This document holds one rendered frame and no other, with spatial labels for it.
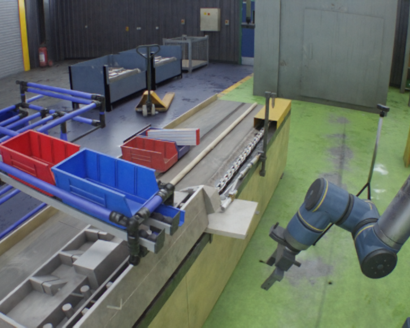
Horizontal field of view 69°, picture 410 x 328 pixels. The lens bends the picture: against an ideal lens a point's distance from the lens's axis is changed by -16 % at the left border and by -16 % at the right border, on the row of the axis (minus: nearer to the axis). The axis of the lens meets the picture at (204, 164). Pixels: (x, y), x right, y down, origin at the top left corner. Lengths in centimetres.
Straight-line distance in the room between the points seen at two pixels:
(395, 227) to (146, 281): 84
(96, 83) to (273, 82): 341
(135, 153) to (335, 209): 157
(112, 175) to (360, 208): 78
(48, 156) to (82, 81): 526
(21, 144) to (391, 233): 128
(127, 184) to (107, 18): 1233
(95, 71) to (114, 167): 524
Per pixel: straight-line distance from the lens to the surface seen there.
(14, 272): 167
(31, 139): 140
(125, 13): 1273
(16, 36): 1342
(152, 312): 135
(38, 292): 130
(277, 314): 233
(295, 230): 106
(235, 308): 234
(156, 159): 223
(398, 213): 91
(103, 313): 109
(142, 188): 109
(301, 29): 688
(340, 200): 102
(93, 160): 118
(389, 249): 95
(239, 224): 169
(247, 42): 1076
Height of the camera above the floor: 178
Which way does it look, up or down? 26 degrees down
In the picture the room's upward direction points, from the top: straight up
